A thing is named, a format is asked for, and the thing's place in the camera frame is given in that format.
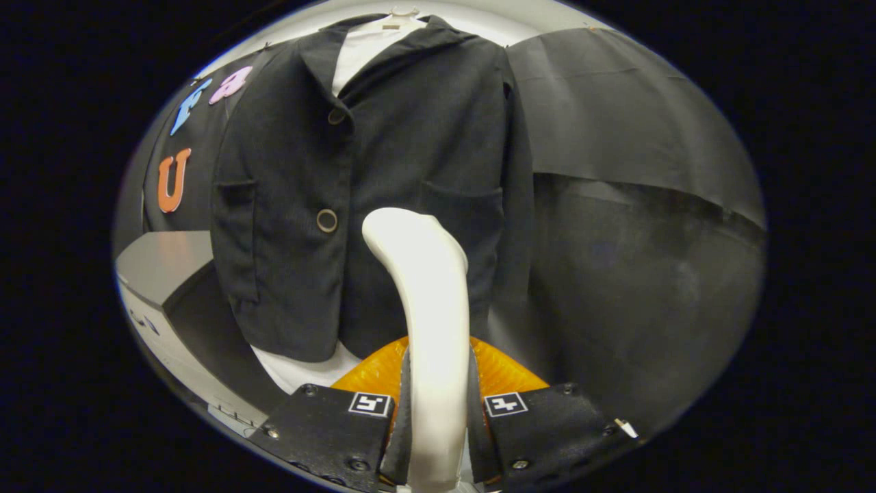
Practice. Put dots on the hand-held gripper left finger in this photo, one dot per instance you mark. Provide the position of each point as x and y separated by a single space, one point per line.
404 445

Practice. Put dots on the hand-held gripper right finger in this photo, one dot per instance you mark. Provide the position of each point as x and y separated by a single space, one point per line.
479 445

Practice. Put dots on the white garment steamer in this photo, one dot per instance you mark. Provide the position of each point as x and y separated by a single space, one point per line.
434 308

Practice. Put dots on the black suit jacket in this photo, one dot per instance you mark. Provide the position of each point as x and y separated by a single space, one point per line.
287 205

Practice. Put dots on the black backdrop cloth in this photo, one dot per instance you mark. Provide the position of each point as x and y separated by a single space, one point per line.
616 239

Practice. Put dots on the grey cabinet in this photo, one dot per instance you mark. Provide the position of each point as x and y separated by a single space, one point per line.
157 263

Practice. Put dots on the white mannequin torso on stand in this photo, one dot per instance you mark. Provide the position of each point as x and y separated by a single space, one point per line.
363 51

